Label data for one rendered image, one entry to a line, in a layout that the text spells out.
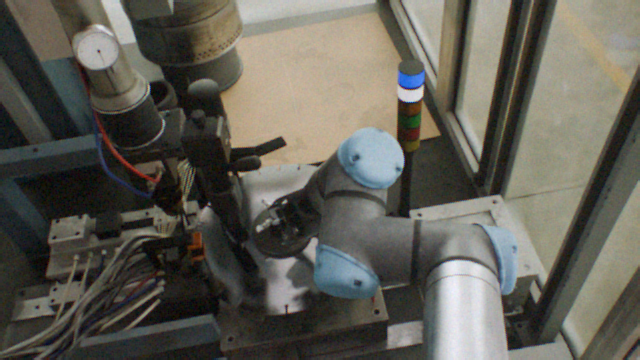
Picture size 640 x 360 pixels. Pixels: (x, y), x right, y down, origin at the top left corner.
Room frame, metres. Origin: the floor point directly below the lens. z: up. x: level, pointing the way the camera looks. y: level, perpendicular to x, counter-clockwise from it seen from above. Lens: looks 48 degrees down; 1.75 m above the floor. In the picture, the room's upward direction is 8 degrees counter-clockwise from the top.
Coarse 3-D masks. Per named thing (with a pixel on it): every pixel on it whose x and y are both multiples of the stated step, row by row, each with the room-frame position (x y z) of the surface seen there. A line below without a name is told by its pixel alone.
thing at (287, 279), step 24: (264, 168) 0.76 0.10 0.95; (288, 168) 0.75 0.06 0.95; (312, 168) 0.74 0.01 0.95; (264, 192) 0.69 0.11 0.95; (288, 192) 0.68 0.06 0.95; (216, 216) 0.65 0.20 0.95; (240, 216) 0.64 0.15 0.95; (216, 240) 0.59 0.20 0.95; (312, 240) 0.57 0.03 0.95; (216, 264) 0.54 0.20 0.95; (240, 264) 0.54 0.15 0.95; (264, 264) 0.53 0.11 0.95; (288, 264) 0.52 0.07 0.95; (312, 264) 0.52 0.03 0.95; (216, 288) 0.50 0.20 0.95; (240, 288) 0.49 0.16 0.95; (264, 288) 0.48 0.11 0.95; (288, 288) 0.48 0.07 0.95; (312, 288) 0.47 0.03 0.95; (264, 312) 0.44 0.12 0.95; (288, 312) 0.43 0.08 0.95
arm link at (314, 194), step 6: (318, 168) 0.49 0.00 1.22; (312, 174) 0.50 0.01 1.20; (312, 180) 0.48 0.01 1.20; (312, 186) 0.48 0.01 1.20; (312, 192) 0.47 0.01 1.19; (318, 192) 0.46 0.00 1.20; (312, 198) 0.47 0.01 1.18; (318, 198) 0.46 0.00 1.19; (312, 204) 0.47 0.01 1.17; (318, 204) 0.46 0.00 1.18; (318, 210) 0.46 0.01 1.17
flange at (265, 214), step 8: (256, 216) 0.63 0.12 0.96; (264, 216) 0.63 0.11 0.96; (256, 224) 0.61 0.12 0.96; (256, 232) 0.59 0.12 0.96; (264, 232) 0.59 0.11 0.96; (272, 232) 0.58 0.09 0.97; (256, 240) 0.58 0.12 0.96; (264, 240) 0.57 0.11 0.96; (272, 240) 0.57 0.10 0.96; (280, 240) 0.57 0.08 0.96; (264, 248) 0.56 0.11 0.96; (272, 248) 0.55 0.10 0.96; (280, 248) 0.55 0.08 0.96; (296, 248) 0.55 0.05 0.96
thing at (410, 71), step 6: (408, 60) 0.77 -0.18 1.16; (414, 60) 0.77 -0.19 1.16; (402, 66) 0.75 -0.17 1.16; (408, 66) 0.75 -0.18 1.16; (414, 66) 0.75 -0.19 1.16; (420, 66) 0.75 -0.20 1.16; (402, 72) 0.74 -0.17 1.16; (408, 72) 0.74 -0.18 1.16; (414, 72) 0.73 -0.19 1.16; (420, 72) 0.73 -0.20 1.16; (402, 78) 0.74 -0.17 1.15; (408, 78) 0.73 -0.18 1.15; (414, 78) 0.73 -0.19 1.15; (420, 78) 0.73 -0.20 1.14; (402, 84) 0.74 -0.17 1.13; (408, 84) 0.73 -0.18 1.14; (414, 84) 0.73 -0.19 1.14; (420, 84) 0.73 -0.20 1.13
